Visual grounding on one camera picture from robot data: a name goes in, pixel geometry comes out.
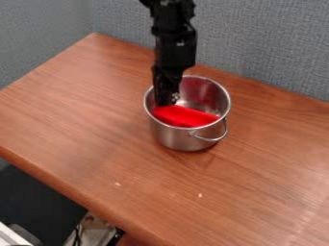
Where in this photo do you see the white object at corner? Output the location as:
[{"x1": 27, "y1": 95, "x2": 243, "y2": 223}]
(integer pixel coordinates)
[{"x1": 0, "y1": 222, "x2": 32, "y2": 246}]

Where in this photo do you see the grey table leg bracket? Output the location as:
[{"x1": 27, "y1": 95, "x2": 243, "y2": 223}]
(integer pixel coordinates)
[{"x1": 63, "y1": 211, "x2": 124, "y2": 246}]

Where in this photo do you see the stainless steel pot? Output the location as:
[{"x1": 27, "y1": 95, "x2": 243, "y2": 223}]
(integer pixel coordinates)
[{"x1": 144, "y1": 75, "x2": 231, "y2": 152}]

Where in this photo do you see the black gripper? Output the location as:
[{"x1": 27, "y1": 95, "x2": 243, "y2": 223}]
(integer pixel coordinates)
[{"x1": 139, "y1": 0, "x2": 198, "y2": 107}]

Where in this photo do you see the red rectangular block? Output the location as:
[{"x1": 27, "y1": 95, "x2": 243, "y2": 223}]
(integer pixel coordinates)
[{"x1": 151, "y1": 105, "x2": 219, "y2": 128}]

